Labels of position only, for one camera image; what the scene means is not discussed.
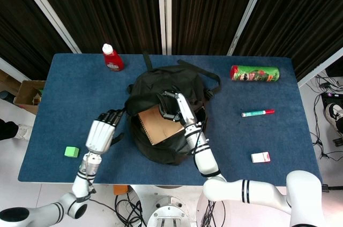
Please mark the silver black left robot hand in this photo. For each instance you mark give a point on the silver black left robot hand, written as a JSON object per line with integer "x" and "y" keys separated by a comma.
{"x": 100, "y": 133}

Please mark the white red small carton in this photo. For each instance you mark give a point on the white red small carton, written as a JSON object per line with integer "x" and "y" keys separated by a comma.
{"x": 260, "y": 157}

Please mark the black white sneaker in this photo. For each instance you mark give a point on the black white sneaker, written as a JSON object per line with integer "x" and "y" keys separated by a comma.
{"x": 333, "y": 114}

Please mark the green chips can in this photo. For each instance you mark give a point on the green chips can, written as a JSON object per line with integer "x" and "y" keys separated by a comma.
{"x": 257, "y": 74}

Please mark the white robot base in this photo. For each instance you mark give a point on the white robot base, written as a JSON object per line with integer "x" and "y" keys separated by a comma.
{"x": 168, "y": 211}

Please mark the cardboard box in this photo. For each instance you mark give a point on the cardboard box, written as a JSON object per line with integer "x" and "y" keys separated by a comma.
{"x": 26, "y": 93}

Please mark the white shoe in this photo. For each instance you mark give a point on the white shoe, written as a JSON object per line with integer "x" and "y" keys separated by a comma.
{"x": 25, "y": 132}

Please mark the brown spiral notebook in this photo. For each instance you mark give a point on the brown spiral notebook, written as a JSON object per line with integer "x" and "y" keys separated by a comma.
{"x": 158, "y": 128}

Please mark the red ketchup bottle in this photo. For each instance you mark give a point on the red ketchup bottle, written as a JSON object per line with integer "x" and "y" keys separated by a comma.
{"x": 113, "y": 59}

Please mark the white frame post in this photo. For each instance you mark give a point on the white frame post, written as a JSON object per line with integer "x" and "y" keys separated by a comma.
{"x": 321, "y": 69}
{"x": 45, "y": 10}
{"x": 249, "y": 10}
{"x": 164, "y": 10}

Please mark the green marker red cap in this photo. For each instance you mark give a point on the green marker red cap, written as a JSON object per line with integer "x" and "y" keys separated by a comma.
{"x": 257, "y": 113}

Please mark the black device pink light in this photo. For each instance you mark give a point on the black device pink light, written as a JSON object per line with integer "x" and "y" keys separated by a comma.
{"x": 332, "y": 98}

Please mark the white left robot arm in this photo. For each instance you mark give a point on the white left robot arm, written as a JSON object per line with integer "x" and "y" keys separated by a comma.
{"x": 80, "y": 184}

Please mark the black trouser leg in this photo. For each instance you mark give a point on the black trouser leg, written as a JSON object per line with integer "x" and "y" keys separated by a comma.
{"x": 6, "y": 130}

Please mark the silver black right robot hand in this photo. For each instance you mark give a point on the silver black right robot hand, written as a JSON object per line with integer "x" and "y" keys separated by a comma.
{"x": 185, "y": 109}

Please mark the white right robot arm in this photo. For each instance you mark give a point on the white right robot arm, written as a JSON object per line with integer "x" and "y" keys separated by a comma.
{"x": 206, "y": 160}

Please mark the black backpack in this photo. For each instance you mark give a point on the black backpack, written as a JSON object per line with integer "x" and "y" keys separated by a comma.
{"x": 166, "y": 79}

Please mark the blue table mat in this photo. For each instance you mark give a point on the blue table mat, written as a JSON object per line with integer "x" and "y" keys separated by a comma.
{"x": 241, "y": 136}

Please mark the dark pleated curtain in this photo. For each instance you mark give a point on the dark pleated curtain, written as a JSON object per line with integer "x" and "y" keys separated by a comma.
{"x": 300, "y": 18}
{"x": 24, "y": 23}
{"x": 107, "y": 10}
{"x": 209, "y": 10}

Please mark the orange block under table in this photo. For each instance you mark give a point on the orange block under table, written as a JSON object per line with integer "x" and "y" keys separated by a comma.
{"x": 120, "y": 189}

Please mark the green cube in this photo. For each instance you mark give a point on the green cube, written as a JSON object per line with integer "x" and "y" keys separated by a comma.
{"x": 71, "y": 152}

